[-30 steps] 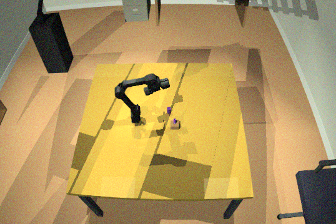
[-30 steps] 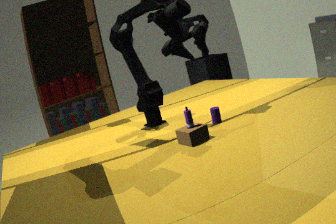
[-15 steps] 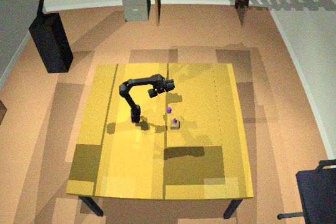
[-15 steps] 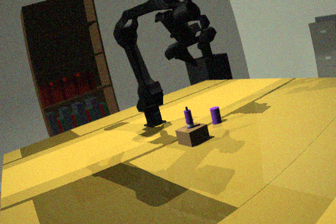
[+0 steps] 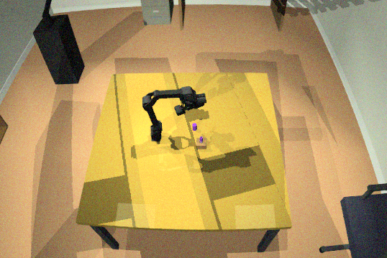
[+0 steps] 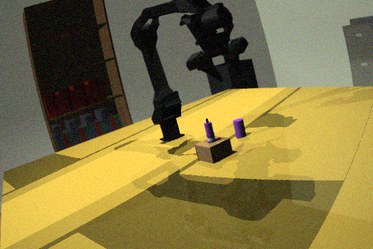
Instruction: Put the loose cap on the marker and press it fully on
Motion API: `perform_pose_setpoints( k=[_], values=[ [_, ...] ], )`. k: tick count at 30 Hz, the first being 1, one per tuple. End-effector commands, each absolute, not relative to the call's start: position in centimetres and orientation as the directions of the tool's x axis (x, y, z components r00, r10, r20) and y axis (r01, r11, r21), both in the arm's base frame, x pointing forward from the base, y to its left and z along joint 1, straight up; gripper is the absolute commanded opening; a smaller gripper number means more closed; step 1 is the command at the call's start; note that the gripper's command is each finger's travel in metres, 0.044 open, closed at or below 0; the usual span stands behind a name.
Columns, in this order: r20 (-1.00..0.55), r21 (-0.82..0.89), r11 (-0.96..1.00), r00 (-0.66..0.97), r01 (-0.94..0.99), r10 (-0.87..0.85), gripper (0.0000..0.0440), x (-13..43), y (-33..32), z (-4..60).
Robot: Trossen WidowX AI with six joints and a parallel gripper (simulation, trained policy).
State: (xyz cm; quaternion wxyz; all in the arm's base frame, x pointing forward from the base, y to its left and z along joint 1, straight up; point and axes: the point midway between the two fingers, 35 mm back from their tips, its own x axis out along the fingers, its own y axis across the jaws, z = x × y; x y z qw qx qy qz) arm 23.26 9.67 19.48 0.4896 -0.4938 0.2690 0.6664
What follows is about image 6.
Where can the brown block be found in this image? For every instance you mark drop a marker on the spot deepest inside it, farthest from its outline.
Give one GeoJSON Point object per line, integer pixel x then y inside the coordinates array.
{"type": "Point", "coordinates": [215, 151]}

